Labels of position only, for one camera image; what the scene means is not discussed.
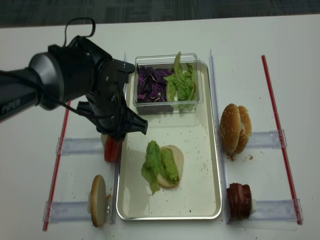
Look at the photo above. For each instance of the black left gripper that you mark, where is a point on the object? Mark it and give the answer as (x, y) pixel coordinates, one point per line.
(105, 102)

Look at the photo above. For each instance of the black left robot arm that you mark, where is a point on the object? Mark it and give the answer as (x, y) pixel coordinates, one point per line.
(65, 73)

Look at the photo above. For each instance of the remaining tomato slices stack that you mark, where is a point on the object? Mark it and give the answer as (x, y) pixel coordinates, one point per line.
(111, 148)

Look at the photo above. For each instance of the lettuce leaf on bun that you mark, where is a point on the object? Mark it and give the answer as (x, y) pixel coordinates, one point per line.
(152, 165)

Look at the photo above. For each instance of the green lettuce in container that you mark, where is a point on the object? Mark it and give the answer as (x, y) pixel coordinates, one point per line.
(181, 85)

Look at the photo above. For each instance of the sliced red meat patties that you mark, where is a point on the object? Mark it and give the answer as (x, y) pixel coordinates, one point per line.
(240, 201)

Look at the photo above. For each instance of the white meat pusher block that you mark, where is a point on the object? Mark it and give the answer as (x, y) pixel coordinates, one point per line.
(253, 207)

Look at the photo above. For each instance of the shredded purple cabbage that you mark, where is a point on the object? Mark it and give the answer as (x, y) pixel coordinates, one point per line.
(151, 86)

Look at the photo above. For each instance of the clear plastic salad container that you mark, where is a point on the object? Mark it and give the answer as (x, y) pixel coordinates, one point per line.
(167, 61)

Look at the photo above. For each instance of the bottom bun slice on tray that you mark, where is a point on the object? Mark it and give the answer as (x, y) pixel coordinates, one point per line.
(172, 166)

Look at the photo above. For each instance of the upright bun slice left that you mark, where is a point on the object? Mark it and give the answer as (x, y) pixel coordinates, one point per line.
(98, 201)

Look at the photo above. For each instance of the white metal tray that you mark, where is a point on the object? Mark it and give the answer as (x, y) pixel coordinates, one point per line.
(198, 194)

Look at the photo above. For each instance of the sesame bun half outer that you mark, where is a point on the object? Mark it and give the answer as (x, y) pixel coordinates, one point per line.
(230, 127)

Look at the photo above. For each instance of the sesame bun half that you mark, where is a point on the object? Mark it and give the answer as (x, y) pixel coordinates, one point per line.
(230, 127)
(245, 129)

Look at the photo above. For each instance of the sesame bun half inner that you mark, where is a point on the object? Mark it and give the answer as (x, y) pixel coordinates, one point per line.
(245, 129)

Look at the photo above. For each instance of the clear upper left slider rail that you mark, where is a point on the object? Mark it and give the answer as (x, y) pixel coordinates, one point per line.
(70, 146)

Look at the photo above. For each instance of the clear slider rail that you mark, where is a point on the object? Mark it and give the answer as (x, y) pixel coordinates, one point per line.
(267, 139)
(266, 211)
(74, 211)
(70, 146)

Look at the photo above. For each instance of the left red plastic rail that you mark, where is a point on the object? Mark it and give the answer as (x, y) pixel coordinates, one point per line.
(56, 170)

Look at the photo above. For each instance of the red plastic rail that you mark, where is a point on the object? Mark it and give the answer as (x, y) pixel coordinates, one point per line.
(56, 170)
(296, 201)

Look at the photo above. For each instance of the clear lower left slider rail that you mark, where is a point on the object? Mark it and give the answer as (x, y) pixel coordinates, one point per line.
(74, 211)

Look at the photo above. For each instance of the clear upper right slider rail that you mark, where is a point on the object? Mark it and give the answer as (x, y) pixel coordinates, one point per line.
(267, 139)

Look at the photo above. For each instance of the clear lower right slider rail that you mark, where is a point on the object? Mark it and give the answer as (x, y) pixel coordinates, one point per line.
(266, 211)

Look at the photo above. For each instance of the right red plastic rail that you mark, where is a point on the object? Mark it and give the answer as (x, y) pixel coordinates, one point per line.
(296, 201)

